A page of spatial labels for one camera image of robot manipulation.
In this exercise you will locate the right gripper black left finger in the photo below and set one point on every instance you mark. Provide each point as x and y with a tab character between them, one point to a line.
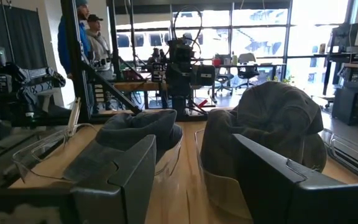
120	186

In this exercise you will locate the black computer tower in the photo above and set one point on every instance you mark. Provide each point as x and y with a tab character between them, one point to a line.
353	105

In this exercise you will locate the small red object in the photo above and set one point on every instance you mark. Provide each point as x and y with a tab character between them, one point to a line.
203	103

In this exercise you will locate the dark grey knit hat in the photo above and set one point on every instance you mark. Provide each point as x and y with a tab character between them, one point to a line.
275	118

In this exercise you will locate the black box on stand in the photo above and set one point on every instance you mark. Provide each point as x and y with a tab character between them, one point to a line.
205	75

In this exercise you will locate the black box white labels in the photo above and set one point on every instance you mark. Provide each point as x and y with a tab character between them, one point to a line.
158	72

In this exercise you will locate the black frame post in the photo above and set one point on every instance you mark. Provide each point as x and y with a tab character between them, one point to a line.
113	37
76	77

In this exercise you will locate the long office desk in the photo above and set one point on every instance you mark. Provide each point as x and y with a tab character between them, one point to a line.
266	65

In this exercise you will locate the person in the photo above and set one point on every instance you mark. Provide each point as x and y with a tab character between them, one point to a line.
62	43
99	46

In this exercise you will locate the black office chair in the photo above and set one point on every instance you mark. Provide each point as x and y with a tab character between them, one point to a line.
224	79
247	70

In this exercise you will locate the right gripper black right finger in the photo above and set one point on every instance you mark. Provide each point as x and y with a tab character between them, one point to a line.
291	199

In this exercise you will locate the red container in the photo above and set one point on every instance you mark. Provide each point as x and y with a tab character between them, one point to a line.
216	62

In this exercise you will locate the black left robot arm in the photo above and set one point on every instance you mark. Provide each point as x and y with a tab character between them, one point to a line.
179	49

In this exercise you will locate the small green plant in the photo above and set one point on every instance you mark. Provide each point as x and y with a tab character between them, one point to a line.
286	80

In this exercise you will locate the wooden workbench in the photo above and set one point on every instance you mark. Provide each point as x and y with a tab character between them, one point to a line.
135	85

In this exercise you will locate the blue-grey knit hat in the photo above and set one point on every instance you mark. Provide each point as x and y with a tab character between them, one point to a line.
135	127

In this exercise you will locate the dark curtain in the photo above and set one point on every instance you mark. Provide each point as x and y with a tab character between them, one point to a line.
20	31

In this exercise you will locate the black standing desk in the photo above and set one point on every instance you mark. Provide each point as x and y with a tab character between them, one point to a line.
346	56

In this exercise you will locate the black diagonal frame brace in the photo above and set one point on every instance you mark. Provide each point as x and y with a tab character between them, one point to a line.
113	90

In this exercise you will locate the black monitor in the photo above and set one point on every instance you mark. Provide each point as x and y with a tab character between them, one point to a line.
345	35

